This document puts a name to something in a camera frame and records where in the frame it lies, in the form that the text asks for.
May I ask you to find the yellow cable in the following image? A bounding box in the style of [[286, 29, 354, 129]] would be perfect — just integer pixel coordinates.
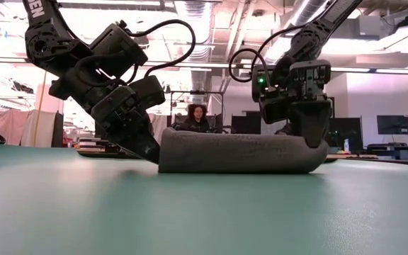
[[33, 70, 48, 145]]

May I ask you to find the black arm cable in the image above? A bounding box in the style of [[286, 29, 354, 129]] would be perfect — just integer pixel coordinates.
[[227, 24, 306, 85], [124, 19, 197, 79]]

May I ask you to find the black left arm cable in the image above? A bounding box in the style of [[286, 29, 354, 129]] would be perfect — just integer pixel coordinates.
[[124, 19, 197, 79]]

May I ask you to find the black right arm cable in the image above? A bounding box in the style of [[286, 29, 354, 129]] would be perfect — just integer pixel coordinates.
[[227, 24, 306, 85]]

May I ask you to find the black wall monitor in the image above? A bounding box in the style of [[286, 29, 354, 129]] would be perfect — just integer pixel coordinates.
[[376, 115, 408, 135]]

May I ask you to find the black display panel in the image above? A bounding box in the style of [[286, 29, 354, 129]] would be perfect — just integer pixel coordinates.
[[331, 117, 363, 153]]

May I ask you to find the grey towel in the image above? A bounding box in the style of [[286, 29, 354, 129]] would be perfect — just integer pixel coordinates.
[[157, 127, 329, 174]]

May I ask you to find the green table mat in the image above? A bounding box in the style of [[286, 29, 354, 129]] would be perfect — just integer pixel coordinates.
[[0, 143, 408, 255]]

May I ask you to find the black desk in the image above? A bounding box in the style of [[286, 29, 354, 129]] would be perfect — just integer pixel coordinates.
[[365, 142, 408, 161]]

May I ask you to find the ceiling light strip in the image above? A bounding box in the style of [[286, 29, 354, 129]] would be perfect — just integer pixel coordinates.
[[375, 68, 408, 75], [331, 66, 371, 73]]

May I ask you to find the pale cloth partition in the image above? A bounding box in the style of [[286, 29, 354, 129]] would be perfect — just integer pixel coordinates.
[[0, 108, 65, 148]]

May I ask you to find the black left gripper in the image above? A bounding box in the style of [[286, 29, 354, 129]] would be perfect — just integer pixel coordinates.
[[49, 22, 166, 164]]

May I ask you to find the person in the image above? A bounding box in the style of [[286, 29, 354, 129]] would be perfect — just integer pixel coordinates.
[[177, 103, 212, 134]]

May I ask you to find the black table frame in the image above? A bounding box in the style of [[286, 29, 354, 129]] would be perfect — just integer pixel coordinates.
[[76, 151, 408, 167]]

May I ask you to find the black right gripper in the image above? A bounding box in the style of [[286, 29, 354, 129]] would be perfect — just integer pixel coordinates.
[[252, 58, 332, 149]]

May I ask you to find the silver ventilation duct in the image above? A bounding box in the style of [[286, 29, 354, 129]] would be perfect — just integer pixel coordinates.
[[175, 0, 214, 94], [290, 0, 332, 26]]

